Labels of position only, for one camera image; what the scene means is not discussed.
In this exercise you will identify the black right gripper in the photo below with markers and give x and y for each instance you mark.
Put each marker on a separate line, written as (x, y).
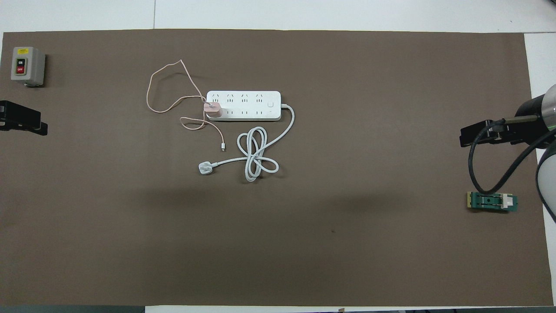
(506, 135)

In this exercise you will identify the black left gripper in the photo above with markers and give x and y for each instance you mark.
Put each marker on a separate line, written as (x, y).
(11, 114)

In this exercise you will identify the pink wall charger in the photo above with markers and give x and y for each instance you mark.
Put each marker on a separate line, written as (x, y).
(213, 111)

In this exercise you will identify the white power strip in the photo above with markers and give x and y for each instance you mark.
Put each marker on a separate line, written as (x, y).
(247, 105)

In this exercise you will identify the green circuit board module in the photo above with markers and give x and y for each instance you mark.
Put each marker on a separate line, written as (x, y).
(488, 201)

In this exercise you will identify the brown table mat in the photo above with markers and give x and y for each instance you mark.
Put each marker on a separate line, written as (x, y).
(347, 243)

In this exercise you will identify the grey on-off switch box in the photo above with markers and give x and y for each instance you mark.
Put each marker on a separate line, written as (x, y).
(28, 65)

